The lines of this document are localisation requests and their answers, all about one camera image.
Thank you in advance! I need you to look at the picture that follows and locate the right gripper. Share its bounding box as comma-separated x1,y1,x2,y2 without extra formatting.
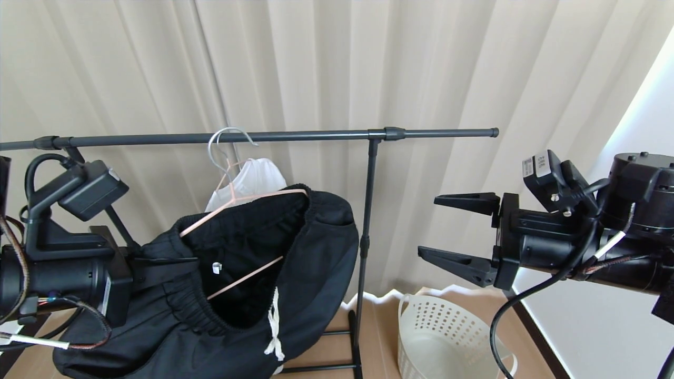
418,192,603,291

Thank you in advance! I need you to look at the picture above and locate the white laundry basket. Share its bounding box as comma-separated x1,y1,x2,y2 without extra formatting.
398,294,519,379

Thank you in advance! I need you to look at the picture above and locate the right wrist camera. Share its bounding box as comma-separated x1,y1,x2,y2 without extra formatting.
521,149,596,217

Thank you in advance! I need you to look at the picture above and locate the pink clothes hanger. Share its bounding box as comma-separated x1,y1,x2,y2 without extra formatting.
179,127,310,301
213,153,248,193

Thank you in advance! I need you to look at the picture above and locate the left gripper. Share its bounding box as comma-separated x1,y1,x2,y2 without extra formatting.
24,226,135,328

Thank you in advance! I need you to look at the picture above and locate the white printed shirt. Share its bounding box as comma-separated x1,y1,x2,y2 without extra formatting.
204,158,288,213

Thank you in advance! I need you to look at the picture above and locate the black clothes rack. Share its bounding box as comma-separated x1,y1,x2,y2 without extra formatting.
0,126,500,379

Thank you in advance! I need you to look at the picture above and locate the black garment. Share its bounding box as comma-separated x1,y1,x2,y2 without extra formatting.
53,184,360,379

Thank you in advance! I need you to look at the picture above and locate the beige curtain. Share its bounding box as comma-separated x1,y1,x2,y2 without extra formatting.
0,0,674,311

